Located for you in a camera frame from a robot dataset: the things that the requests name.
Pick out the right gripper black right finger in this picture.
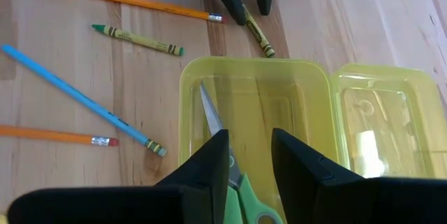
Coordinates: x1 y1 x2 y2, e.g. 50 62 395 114
272 128 447 224

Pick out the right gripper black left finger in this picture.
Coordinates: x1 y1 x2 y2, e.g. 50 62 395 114
6 128 230 224

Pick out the olive green crayon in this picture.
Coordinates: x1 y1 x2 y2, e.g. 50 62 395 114
242 3 276 59

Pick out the orange pencil with eraser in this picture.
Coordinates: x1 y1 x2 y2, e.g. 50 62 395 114
0 124 119 147
41 0 226 24

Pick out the yellow translucent plastic supply box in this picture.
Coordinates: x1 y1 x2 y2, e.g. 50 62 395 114
177 55 447 224

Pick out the blue pencil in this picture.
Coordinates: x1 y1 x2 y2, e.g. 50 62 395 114
1 44 168 158

